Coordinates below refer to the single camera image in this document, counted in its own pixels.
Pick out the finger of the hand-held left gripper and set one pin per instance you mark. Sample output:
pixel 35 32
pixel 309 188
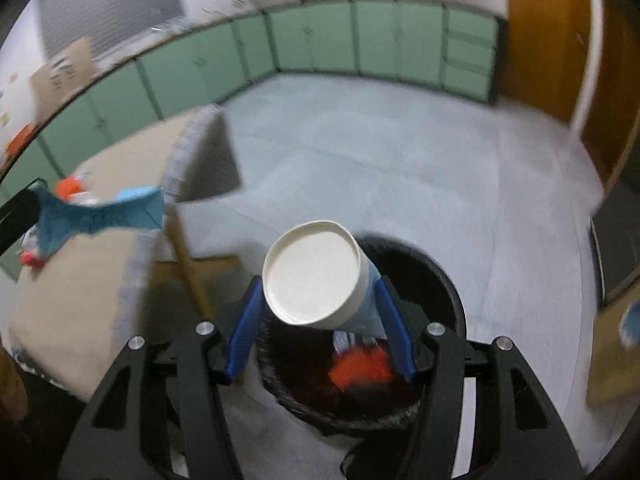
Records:
pixel 22 210

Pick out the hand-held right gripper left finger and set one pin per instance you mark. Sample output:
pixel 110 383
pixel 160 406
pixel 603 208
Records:
pixel 245 330

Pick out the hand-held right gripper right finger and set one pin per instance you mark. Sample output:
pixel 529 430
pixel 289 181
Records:
pixel 395 330

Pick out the orange foam net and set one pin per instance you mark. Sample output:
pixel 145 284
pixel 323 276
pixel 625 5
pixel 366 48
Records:
pixel 357 367
pixel 67 189

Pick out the black trash bin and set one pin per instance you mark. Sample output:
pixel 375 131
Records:
pixel 440 280

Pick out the blue plastic packet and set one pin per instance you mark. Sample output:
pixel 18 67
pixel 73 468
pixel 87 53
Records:
pixel 100 217

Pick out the white paper cup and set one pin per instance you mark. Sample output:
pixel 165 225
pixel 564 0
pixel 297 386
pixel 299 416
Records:
pixel 312 270

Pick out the white tissue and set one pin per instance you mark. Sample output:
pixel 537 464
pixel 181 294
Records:
pixel 31 240

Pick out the red foam net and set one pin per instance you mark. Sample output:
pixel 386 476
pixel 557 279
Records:
pixel 32 259

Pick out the orange basin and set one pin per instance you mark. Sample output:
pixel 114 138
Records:
pixel 22 140

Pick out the table with beige cloth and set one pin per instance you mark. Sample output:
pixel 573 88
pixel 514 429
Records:
pixel 75 310

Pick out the brown boxed water dispenser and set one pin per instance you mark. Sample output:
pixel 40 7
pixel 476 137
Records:
pixel 65 75

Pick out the flat cardboard sheet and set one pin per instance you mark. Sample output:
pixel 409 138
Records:
pixel 607 370

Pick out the grey window blind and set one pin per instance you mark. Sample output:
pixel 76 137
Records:
pixel 110 5

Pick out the blue plastic bag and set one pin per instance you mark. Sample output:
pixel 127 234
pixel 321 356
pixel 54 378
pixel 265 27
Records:
pixel 631 325

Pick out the green base cabinets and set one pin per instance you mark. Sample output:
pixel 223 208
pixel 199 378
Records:
pixel 325 35

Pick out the dark wooden door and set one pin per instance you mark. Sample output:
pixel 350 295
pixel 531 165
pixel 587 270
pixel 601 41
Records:
pixel 620 110

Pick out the brown wooden door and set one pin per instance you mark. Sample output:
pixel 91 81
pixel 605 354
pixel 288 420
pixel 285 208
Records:
pixel 545 35

